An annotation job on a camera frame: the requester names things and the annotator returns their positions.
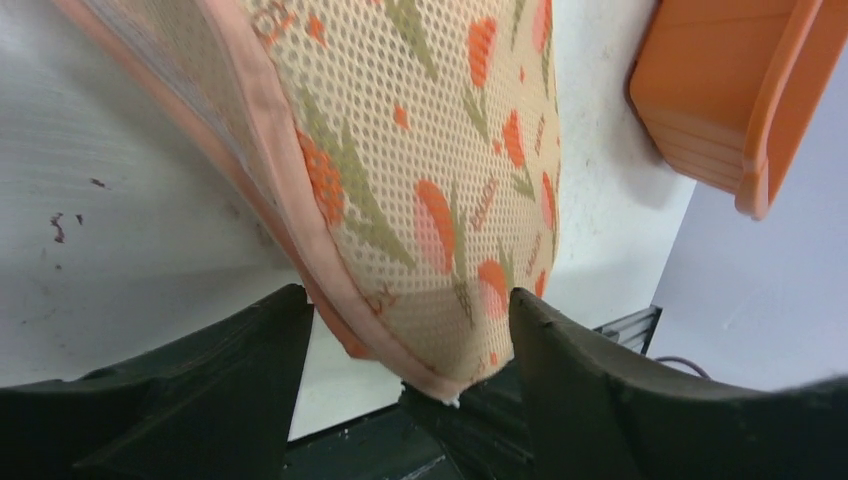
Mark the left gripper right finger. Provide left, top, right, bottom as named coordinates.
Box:
left=509, top=288, right=847, bottom=479

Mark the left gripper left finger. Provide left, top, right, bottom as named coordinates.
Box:
left=1, top=285, right=314, bottom=479

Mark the orange plastic basin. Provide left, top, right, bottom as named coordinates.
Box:
left=629, top=0, right=847, bottom=220

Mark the floral beige bra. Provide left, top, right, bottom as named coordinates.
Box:
left=60, top=0, right=562, bottom=402

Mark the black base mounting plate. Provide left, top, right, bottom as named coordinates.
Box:
left=281, top=304, right=664, bottom=480

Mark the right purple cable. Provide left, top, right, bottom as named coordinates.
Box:
left=652, top=355, right=713, bottom=380

